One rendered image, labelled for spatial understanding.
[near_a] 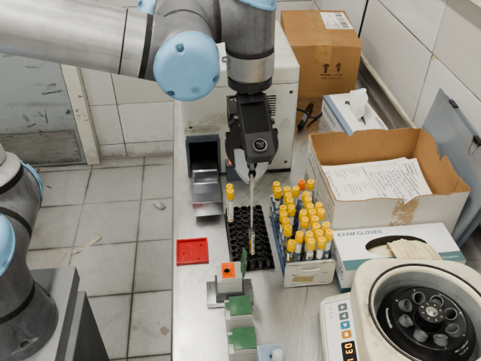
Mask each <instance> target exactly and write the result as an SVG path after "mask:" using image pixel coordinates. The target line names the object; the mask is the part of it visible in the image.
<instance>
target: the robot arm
mask: <svg viewBox="0 0 481 361"><path fill-rule="evenodd" d="M137 8H138V11H136V10H133V9H127V8H124V7H120V6H115V5H111V4H106V3H102V2H98V1H93V0H0V52H1V53H4V54H12V55H16V56H20V57H27V58H32V59H39V60H43V61H47V62H54V63H58V64H65V65H70V66H74V67H81V68H85V69H93V70H97V71H101V72H108V73H112V74H120V75H124V76H128V77H135V78H139V79H144V80H149V81H153V82H157V83H158V84H159V86H160V88H161V90H162V91H163V92H165V93H166V94H167V95H169V96H170V97H171V98H173V99H175V100H179V101H183V102H190V101H195V100H199V99H201V98H203V97H205V96H206V95H208V94H209V93H210V92H211V91H212V90H213V89H214V87H215V86H216V85H217V83H218V80H219V79H220V62H219V61H220V55H219V51H218V47H217V45H216V44H220V43H223V42H225V53H226V56H225V57H222V63H226V72H227V75H228V86H229V87H230V88H231V89H232V90H235V91H236V92H237V93H236V94H235V95H229V96H226V101H227V118H228V127H229V129H230V132H225V136H226V139H225V151H226V155H227V156H228V159H229V161H230V162H231V164H232V166H233V167H234V168H235V171H236V172H237V174H238V175H239V176H240V178H241V179H242V180H243V181H244V182H245V183H246V184H248V185H249V184H250V174H249V167H248V163H250V164H252V163H254V168H255V169H254V172H253V177H254V184H256V183H257V182H258V181H259V180H260V178H261V177H262V176H263V174H264V173H265V172H266V170H267V169H268V167H269V165H270V164H271V162H272V160H273V158H274V157H275V155H276V153H277V150H278V129H277V128H273V126H272V125H273V124H275V120H274V119H273V118H272V117H271V114H272V110H271V106H270V104H269V101H268V98H267V95H266V93H264V92H263V91H265V90H267V89H268V88H269V87H271V85H272V78H273V74H274V61H275V47H274V45H275V26H276V10H277V3H276V0H137ZM234 98H236V99H234ZM230 99H233V100H230ZM42 199H43V185H42V181H41V178H40V177H39V175H38V173H37V172H36V171H35V170H34V169H33V168H32V167H31V166H30V165H29V164H24V163H22V160H20V159H19V158H18V157H17V156H16V155H15V154H13V153H10V152H6V151H4V149H3V148H2V146H1V143H0V361H22V360H25V359H26V358H28V357H31V356H32V355H33V354H35V353H36V352H38V351H39V350H40V349H41V348H43V346H45V344H46V343H47V342H48V341H49V339H50V338H51V337H52V335H53V334H54V331H55V329H56V328H57V324H58V320H59V311H58V308H57V305H56V303H55V301H54V298H53V296H52V295H51V294H50V293H49V292H48V291H47V290H46V289H44V288H43V287H42V286H41V285H39V284H38V283H37V282H35V281H34V279H33V277H32V275H31V272H30V270H29V267H28V266H27V263H26V254H27V251H28V248H29V244H30V241H31V236H32V233H33V230H34V225H35V223H36V219H37V215H38V212H39V210H40V208H41V205H42Z"/></svg>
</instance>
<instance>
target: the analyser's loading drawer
mask: <svg viewBox="0 0 481 361"><path fill-rule="evenodd" d="M191 169H192V187H193V215H194V216H211V215H220V214H223V210H222V200H221V196H220V184H219V177H218V164H217V158H216V155H202V156H191Z"/></svg>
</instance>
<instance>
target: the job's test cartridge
mask: <svg viewBox="0 0 481 361"><path fill-rule="evenodd" d="M216 268H217V283H218V294H222V293H232V292H242V273H241V262H240V261H235V262H224V263H220V265H217V266H216Z"/></svg>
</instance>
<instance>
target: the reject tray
mask: <svg viewBox="0 0 481 361"><path fill-rule="evenodd" d="M207 263H209V261H208V241H207V237H204V238H195V239H177V240H176V265H177V266H181V265H190V264H207Z"/></svg>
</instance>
